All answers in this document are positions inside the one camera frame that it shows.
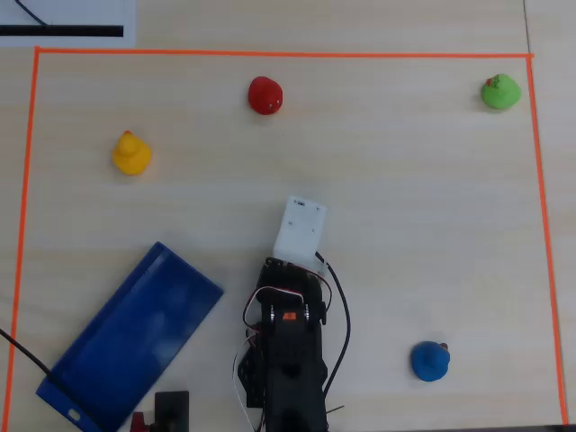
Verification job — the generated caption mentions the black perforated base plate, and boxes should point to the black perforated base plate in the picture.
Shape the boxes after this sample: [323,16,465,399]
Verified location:
[234,346,271,409]

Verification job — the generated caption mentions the white paper sheet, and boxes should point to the white paper sheet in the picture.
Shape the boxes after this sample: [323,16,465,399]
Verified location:
[0,0,137,48]

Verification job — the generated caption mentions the black table clamp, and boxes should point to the black table clamp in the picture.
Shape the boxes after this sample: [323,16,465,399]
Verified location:
[153,390,191,432]

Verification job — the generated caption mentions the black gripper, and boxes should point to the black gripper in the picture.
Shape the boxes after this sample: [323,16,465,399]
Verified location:
[256,256,333,326]

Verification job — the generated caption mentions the thick black camera cable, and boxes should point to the thick black camera cable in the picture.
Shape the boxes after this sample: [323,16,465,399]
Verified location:
[314,250,353,406]

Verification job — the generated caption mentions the green rubber duck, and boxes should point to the green rubber duck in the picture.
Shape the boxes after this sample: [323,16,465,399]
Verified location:
[480,73,523,111]

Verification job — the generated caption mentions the red clamp handle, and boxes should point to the red clamp handle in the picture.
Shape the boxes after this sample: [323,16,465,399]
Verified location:
[130,410,157,432]

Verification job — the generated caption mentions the red rubber duck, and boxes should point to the red rubber duck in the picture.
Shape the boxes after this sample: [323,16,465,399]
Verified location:
[247,76,284,116]

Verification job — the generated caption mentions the white camera box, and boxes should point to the white camera box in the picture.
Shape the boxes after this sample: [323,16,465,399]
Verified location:
[272,194,329,276]

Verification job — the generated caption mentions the thin black cable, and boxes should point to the thin black cable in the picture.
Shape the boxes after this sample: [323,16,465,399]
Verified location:
[14,0,53,28]

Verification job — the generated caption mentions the red white servo wires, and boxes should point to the red white servo wires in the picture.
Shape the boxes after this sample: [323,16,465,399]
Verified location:
[230,269,334,432]

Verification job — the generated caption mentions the black strip on paper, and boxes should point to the black strip on paper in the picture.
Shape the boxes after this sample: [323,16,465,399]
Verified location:
[0,25,125,38]

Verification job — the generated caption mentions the yellow rubber duck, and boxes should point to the yellow rubber duck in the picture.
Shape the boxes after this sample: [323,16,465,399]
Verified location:
[111,130,153,177]

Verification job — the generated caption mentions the black cable over box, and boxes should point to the black cable over box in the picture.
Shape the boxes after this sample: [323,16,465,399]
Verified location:
[0,328,68,392]

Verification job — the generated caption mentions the blue rubber duck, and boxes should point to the blue rubber duck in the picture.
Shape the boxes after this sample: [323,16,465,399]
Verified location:
[409,340,452,383]

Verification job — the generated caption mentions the blue plastic box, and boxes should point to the blue plastic box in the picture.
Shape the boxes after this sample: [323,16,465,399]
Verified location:
[35,241,225,432]

